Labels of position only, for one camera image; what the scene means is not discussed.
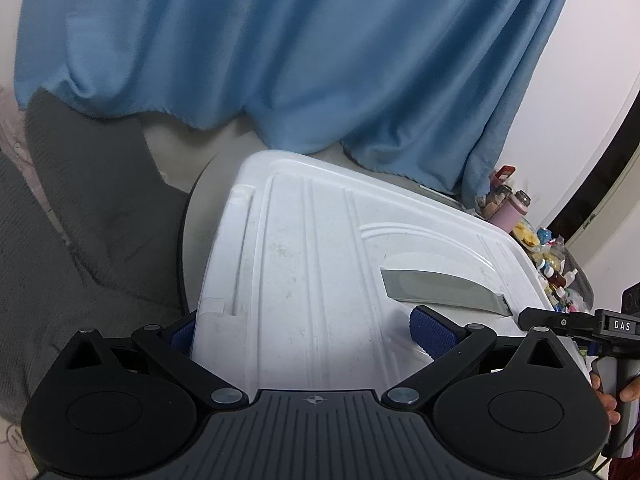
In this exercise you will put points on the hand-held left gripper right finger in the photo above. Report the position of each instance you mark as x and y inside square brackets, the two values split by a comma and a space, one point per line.
[434, 332]

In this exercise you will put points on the person's right hand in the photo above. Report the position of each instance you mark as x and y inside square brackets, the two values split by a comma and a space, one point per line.
[607, 407]

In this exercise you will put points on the grey knitted blanket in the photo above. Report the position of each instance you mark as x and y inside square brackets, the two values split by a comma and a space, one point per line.
[40, 310]

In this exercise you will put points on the group of small medicine bottles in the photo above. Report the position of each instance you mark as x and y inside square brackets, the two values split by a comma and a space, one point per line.
[557, 280]

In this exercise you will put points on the small blue-capped jar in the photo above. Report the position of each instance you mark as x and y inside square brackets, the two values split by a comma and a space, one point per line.
[545, 234]

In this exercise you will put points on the red garment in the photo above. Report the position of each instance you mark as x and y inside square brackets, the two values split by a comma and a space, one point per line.
[625, 462]

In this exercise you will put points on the dark door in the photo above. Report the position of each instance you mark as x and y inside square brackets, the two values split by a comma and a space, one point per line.
[595, 195]

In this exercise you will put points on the blue curtain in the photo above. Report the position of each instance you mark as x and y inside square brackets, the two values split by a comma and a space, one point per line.
[300, 50]

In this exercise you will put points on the pink thermos bottle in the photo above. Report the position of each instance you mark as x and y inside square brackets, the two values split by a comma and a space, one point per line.
[510, 212]

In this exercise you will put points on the white plastic bin lid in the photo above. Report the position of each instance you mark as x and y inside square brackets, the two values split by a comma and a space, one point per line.
[300, 285]

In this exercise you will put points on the red box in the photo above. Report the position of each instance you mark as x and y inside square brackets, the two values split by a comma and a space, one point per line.
[504, 174]

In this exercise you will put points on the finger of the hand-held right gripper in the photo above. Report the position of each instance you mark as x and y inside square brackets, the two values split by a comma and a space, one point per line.
[555, 321]

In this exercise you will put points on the dark grey sofa cushion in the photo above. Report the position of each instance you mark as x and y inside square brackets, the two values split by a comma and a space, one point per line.
[100, 185]

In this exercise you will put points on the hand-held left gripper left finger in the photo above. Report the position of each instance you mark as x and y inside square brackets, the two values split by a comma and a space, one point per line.
[182, 332]

